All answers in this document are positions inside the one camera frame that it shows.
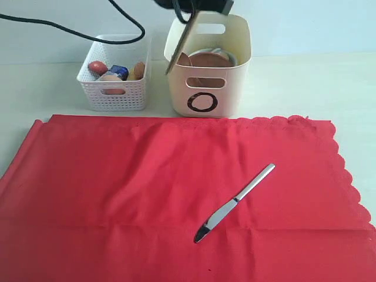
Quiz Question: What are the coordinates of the brown wooden spoon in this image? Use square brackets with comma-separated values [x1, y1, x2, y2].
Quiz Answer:
[177, 52, 202, 88]

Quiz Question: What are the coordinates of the white ceramic bowl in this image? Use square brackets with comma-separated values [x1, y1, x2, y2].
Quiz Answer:
[189, 48, 238, 66]

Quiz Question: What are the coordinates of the white perforated plastic basket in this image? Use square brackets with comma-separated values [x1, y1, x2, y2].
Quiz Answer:
[77, 36, 151, 112]

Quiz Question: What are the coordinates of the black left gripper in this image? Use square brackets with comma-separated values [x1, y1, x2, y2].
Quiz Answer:
[154, 0, 234, 15]

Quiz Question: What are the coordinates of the blue milk carton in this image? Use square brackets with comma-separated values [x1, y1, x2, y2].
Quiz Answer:
[109, 65, 129, 80]

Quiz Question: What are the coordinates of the brown egg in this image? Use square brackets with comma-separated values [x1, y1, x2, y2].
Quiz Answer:
[98, 74, 122, 82]

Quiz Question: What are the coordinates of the cream plastic bin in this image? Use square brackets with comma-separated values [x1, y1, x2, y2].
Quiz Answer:
[164, 12, 251, 118]

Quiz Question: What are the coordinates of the orange fried nugget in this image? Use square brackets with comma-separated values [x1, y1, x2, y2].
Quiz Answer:
[133, 62, 145, 80]

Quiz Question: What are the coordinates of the red tablecloth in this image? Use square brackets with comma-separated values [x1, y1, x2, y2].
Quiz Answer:
[1, 115, 375, 281]

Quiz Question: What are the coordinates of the red sausage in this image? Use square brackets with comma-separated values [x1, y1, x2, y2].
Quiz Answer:
[88, 61, 108, 75]

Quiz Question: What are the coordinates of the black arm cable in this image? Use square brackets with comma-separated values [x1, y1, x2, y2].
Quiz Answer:
[0, 0, 200, 45]

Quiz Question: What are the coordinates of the steel knife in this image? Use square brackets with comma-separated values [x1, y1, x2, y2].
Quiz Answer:
[193, 163, 276, 243]

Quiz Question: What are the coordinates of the brown wooden plate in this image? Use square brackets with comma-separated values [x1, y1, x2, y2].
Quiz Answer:
[187, 52, 234, 88]

